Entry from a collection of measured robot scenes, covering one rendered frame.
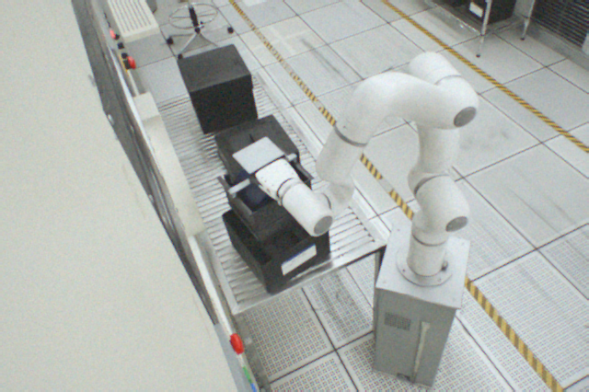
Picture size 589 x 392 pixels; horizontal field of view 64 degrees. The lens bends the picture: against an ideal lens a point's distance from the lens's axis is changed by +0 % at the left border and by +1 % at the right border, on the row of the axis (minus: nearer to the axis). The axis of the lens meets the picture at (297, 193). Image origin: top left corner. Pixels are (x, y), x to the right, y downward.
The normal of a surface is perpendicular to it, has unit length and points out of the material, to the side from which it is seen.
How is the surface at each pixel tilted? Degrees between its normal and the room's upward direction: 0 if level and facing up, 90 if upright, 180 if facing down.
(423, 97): 60
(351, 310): 0
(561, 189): 0
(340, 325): 0
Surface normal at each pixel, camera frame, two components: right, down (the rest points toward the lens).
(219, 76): -0.10, -0.66
